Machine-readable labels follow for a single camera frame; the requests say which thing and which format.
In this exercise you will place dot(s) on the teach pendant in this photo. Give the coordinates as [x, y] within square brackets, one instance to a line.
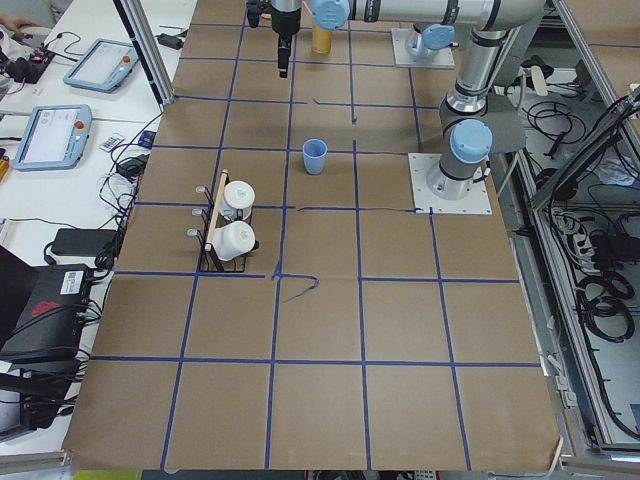
[54, 139]
[103, 67]

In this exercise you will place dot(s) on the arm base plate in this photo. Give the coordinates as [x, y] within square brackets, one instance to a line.
[401, 38]
[435, 193]

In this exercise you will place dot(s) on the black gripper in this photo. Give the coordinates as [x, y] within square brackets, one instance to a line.
[283, 22]

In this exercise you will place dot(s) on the black computer box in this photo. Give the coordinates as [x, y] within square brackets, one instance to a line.
[43, 312]

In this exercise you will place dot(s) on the white mug near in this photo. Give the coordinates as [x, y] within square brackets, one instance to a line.
[233, 240]

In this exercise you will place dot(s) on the teach pendant near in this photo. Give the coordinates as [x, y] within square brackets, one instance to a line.
[54, 139]

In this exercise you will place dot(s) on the aluminium frame post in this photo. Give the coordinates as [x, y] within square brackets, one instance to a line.
[139, 31]

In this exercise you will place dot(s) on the white mug far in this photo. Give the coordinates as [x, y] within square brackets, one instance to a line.
[238, 200]

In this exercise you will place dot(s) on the black power adapter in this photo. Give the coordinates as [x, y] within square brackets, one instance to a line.
[79, 243]

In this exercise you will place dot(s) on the teach pendant far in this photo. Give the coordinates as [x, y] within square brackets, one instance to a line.
[103, 67]

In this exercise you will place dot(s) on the bamboo chopstick holder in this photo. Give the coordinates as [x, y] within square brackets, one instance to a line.
[321, 40]

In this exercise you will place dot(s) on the white mug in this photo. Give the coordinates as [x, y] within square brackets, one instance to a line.
[238, 200]
[233, 240]

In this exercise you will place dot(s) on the light blue plastic cup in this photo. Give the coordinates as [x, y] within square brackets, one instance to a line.
[314, 155]

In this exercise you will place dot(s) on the small remote control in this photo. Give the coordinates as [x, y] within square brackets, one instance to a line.
[111, 142]

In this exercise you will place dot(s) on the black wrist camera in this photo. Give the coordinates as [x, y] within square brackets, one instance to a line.
[254, 11]

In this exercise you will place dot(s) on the black wire mug rack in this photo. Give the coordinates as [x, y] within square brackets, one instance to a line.
[212, 219]

